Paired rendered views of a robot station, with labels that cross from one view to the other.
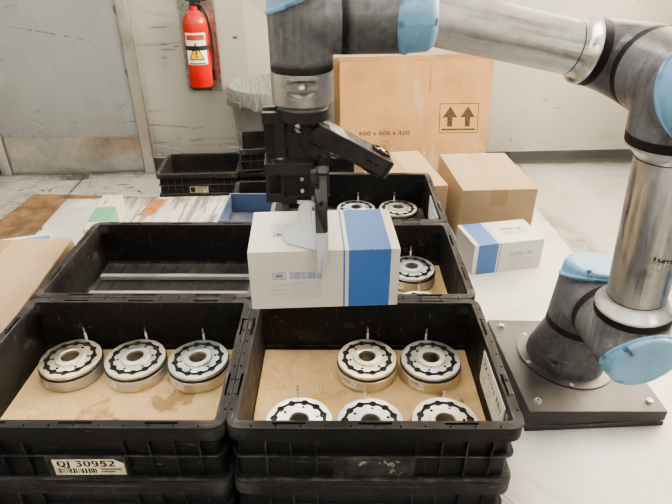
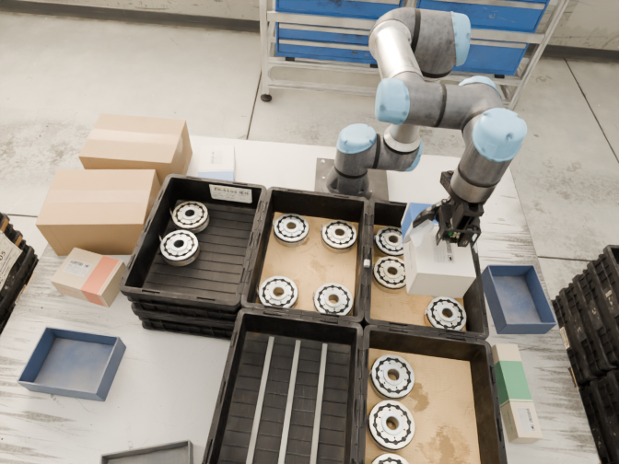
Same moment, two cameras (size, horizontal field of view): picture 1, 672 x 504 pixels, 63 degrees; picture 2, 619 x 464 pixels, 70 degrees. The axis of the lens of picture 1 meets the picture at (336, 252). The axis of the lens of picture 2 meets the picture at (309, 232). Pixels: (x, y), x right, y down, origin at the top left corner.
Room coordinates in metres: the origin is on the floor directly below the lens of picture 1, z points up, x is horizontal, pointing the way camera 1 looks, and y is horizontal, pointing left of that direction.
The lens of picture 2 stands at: (0.94, 0.61, 1.88)
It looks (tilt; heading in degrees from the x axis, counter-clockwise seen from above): 53 degrees down; 272
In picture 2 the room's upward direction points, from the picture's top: 5 degrees clockwise
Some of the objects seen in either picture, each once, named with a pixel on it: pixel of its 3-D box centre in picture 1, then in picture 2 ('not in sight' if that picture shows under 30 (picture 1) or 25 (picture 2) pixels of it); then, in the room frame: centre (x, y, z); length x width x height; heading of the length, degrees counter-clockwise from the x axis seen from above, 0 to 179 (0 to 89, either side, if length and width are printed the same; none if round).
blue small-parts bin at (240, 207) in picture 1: (249, 216); (75, 363); (1.53, 0.27, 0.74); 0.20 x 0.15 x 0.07; 179
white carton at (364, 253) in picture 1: (323, 256); (435, 247); (0.68, 0.02, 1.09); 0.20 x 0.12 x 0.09; 93
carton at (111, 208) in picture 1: (105, 219); not in sight; (1.52, 0.71, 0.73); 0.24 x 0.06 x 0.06; 7
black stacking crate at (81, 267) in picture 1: (169, 281); (288, 409); (0.96, 0.35, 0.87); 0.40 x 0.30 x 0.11; 90
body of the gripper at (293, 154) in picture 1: (298, 152); (460, 213); (0.68, 0.05, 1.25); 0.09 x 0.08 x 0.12; 93
